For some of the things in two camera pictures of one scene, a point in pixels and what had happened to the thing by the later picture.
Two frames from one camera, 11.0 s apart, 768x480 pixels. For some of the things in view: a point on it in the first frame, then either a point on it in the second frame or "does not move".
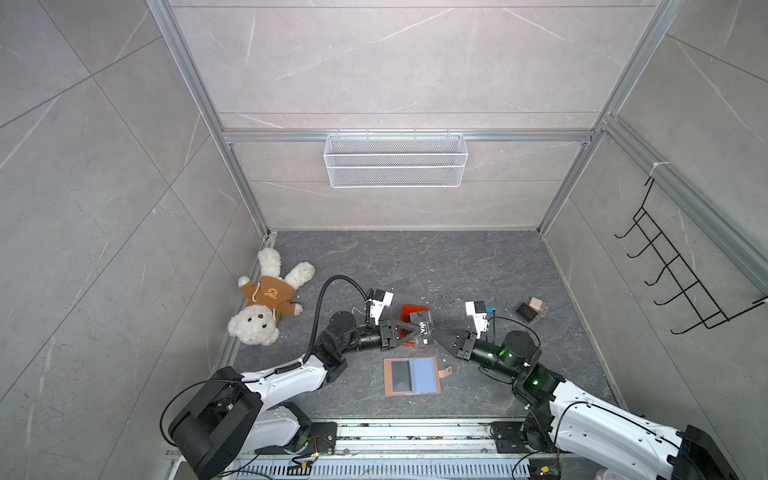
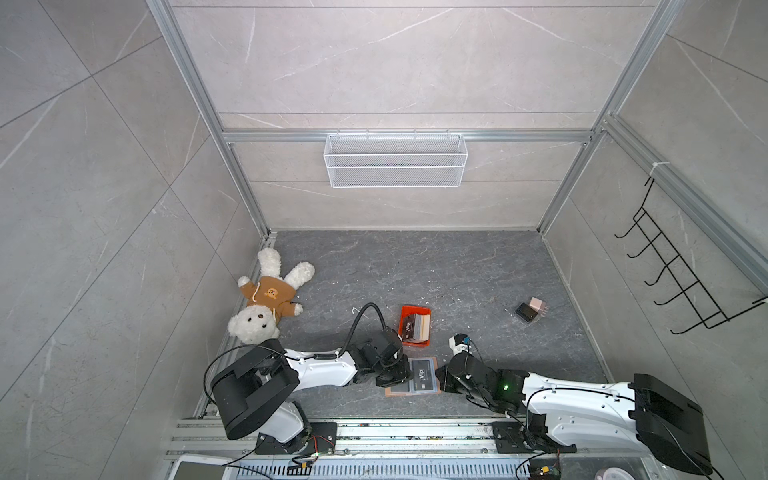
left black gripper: x=393 y=340 to x=407 y=373
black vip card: x=425 y=334 to x=422 y=375
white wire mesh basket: x=395 y=161 does not move
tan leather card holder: x=413 y=376 does not move
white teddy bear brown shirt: x=271 y=297 does not move
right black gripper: x=467 y=343 to x=445 y=380
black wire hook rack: x=709 y=312 does not move
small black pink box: x=528 y=311 does not move
